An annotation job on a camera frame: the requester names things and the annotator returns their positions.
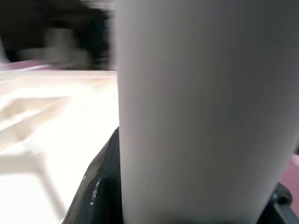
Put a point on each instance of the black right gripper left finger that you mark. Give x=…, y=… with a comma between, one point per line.
x=100, y=186

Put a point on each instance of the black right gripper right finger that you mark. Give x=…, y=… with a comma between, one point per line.
x=280, y=205

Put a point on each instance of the white plastic table top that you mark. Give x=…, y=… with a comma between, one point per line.
x=58, y=128

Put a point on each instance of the white plastic table leg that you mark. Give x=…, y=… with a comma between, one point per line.
x=198, y=105

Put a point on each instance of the pink table cloth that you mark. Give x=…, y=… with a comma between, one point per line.
x=292, y=168

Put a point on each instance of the clothes rack with dark clothes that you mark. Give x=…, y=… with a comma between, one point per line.
x=58, y=28

